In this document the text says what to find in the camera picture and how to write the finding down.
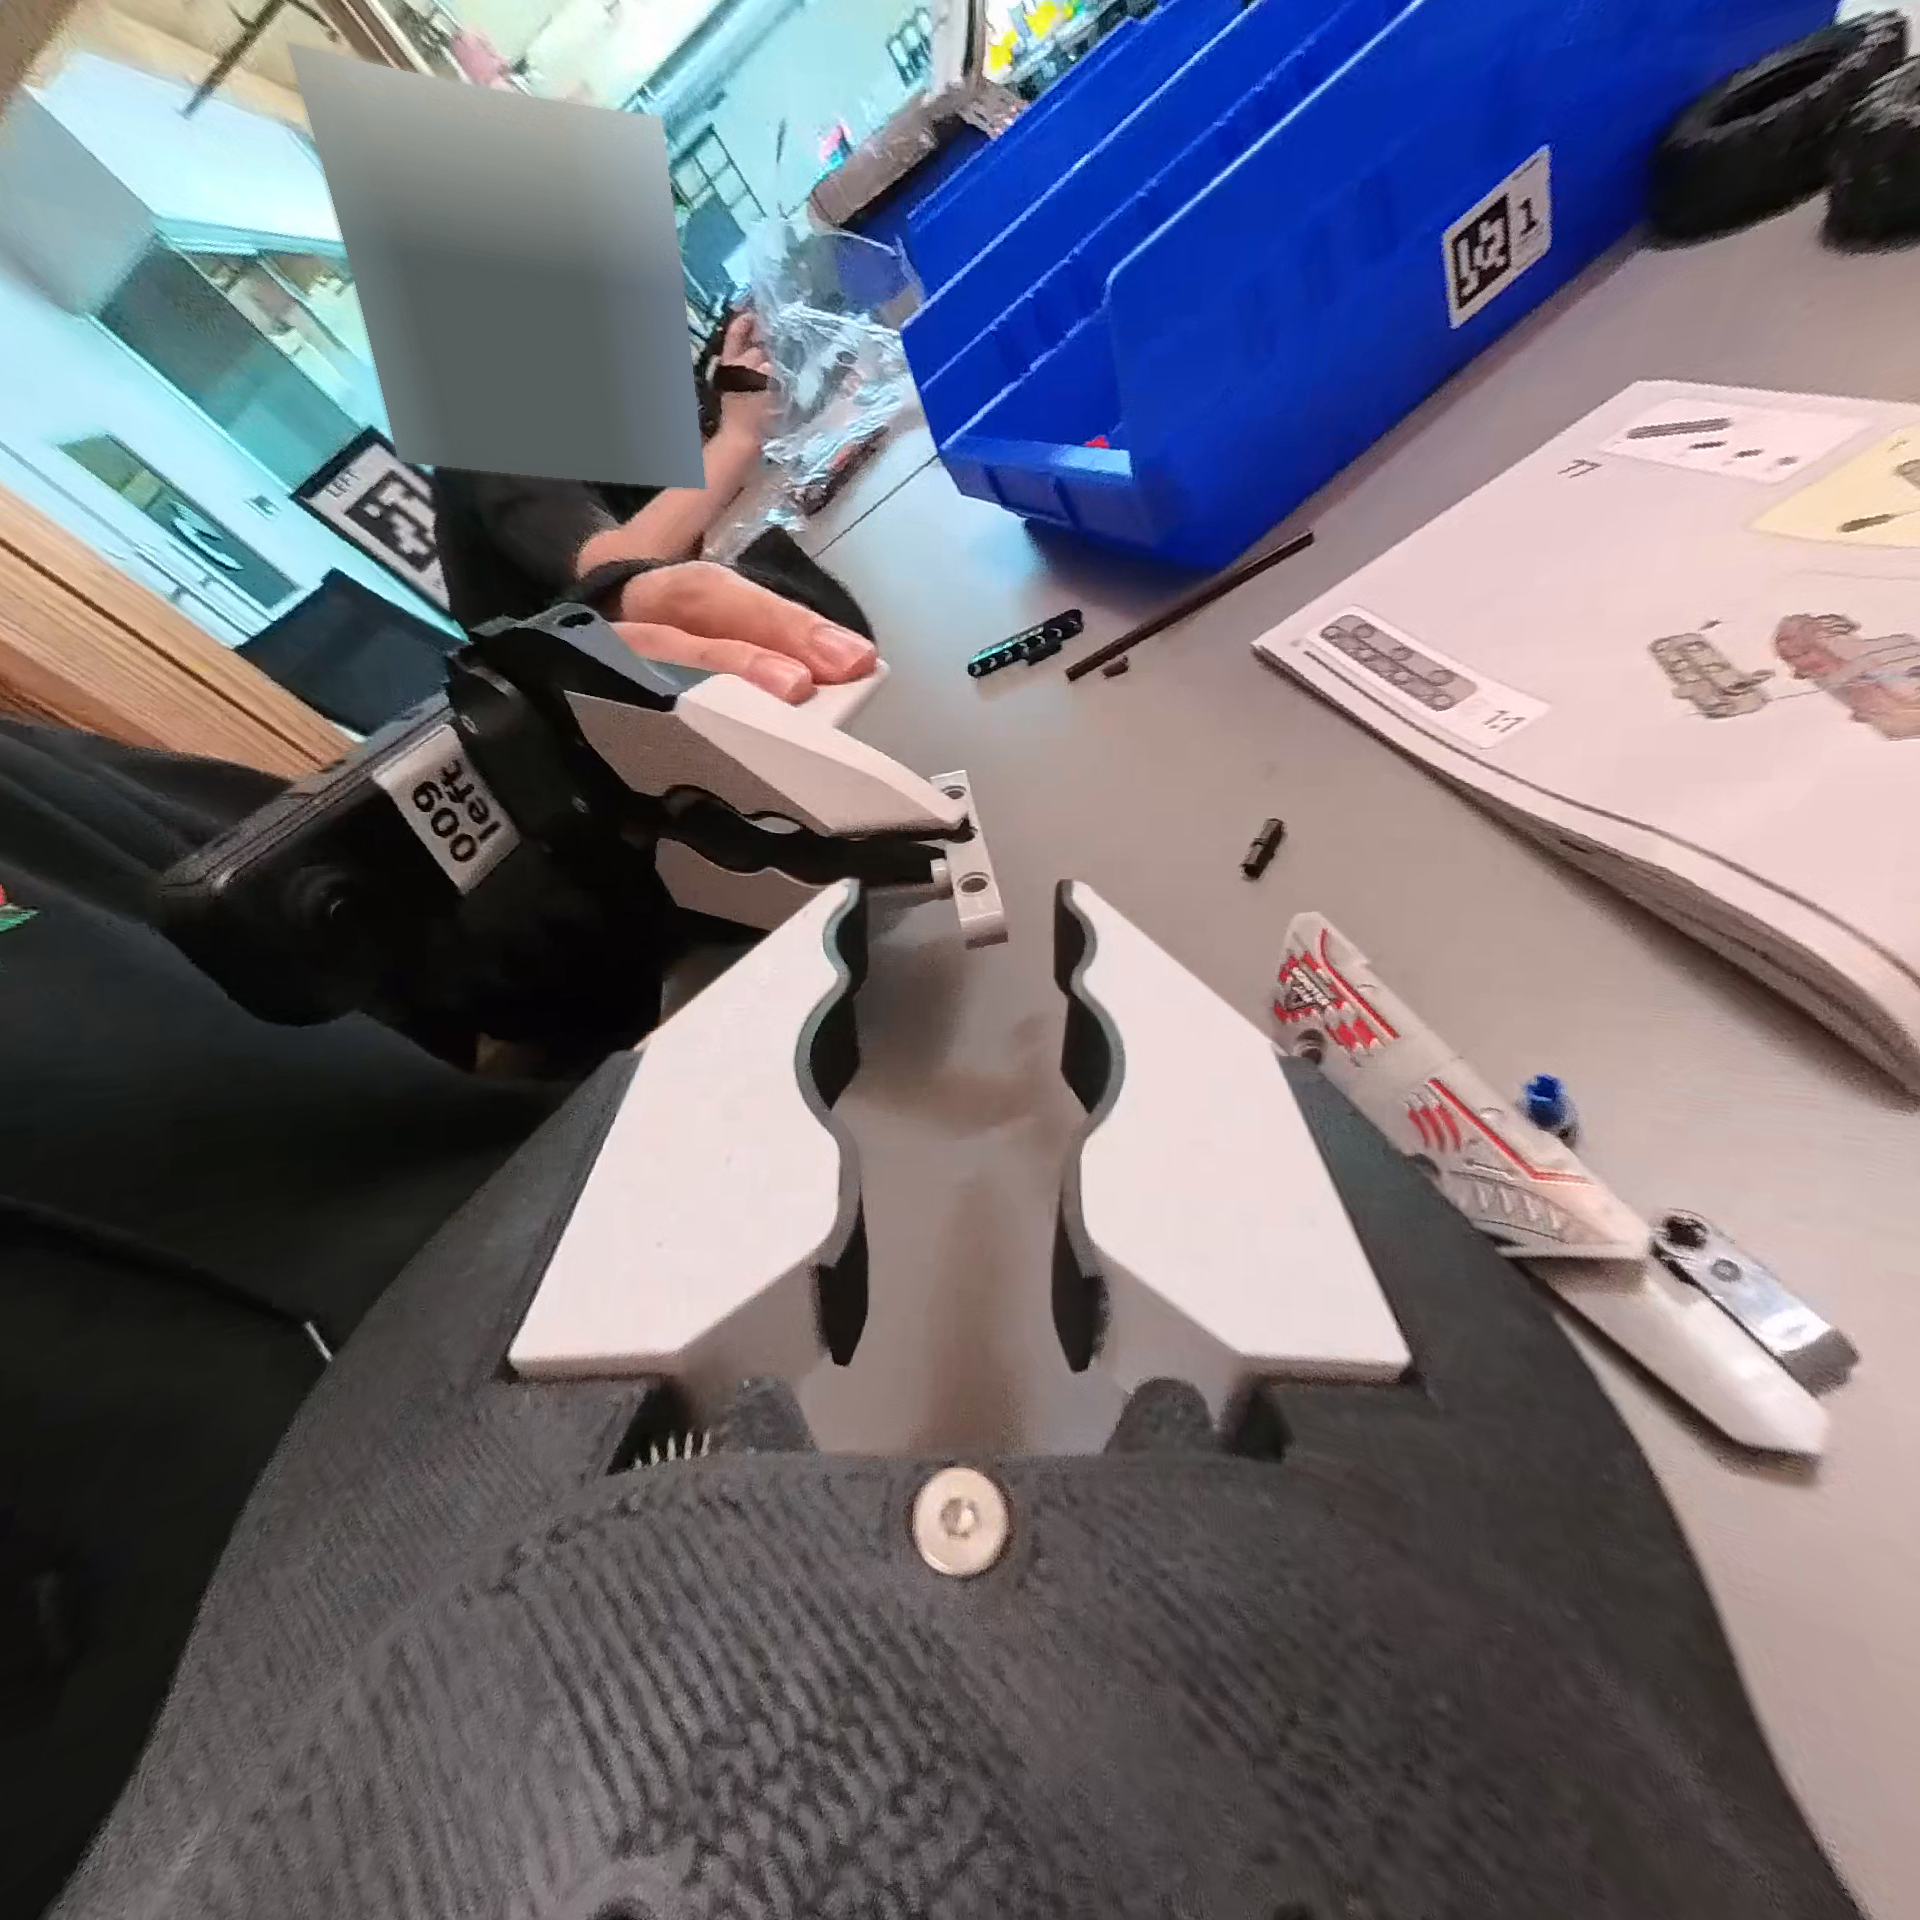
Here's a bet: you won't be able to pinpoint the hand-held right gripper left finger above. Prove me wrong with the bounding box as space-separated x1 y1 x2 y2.
508 880 873 1393

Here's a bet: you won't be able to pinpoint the long black toy axle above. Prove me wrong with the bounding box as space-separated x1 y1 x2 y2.
1064 527 1320 686

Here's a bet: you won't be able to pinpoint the plain white toy panel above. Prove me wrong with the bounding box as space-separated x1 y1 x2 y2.
1552 1256 1835 1461

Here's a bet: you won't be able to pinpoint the wooden cabinet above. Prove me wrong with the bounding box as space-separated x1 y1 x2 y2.
0 486 356 777

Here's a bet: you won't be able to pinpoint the black toy beam with holes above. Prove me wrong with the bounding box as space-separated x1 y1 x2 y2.
966 609 1086 681

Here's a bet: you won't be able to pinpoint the clear plastic bags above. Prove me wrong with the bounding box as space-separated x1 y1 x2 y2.
733 192 933 520

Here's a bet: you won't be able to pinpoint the person's left hand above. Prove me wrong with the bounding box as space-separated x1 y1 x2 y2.
613 561 882 701

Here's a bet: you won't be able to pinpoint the light grey toy beam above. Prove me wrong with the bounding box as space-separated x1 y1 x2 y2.
928 767 1010 951

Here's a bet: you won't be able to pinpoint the building instruction booklet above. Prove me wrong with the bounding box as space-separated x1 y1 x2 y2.
1250 377 1920 1094

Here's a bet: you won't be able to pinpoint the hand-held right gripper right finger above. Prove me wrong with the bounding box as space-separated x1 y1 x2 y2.
1049 880 1416 1389

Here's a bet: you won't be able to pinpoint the white red printed toy panel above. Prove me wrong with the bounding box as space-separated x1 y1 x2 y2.
1270 909 1653 1267

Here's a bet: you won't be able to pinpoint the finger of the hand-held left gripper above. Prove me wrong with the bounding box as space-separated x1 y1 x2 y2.
558 663 977 887
651 832 969 936

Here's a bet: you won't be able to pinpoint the blue storage bin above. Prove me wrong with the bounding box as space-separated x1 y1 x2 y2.
897 0 1257 289
897 0 1443 436

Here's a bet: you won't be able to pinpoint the grey toy connector piece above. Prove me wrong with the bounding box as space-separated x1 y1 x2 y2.
1646 1209 1864 1393

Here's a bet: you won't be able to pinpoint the blue bin with tag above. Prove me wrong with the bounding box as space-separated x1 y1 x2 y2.
930 0 1849 573

